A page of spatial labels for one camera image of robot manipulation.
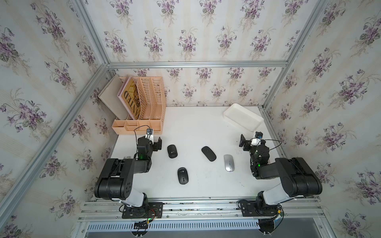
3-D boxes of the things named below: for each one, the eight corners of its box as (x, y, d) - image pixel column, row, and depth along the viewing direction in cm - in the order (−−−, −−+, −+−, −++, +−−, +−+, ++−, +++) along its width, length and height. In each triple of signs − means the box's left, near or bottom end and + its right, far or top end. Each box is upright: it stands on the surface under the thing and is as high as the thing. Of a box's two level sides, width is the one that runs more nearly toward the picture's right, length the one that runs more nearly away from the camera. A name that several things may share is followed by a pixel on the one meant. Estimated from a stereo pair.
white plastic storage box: (220, 114, 118) (220, 112, 116) (232, 103, 126) (233, 101, 124) (252, 135, 105) (254, 133, 103) (263, 122, 113) (265, 119, 111)
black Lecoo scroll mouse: (177, 184, 83) (177, 183, 81) (178, 169, 89) (178, 167, 87) (188, 184, 83) (188, 183, 81) (188, 169, 89) (188, 167, 87)
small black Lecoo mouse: (169, 159, 93) (168, 157, 91) (166, 147, 98) (166, 145, 96) (178, 157, 94) (178, 155, 92) (175, 145, 99) (175, 143, 97)
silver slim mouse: (226, 171, 88) (226, 170, 87) (223, 155, 95) (224, 154, 93) (235, 171, 88) (236, 170, 87) (232, 155, 95) (232, 154, 93)
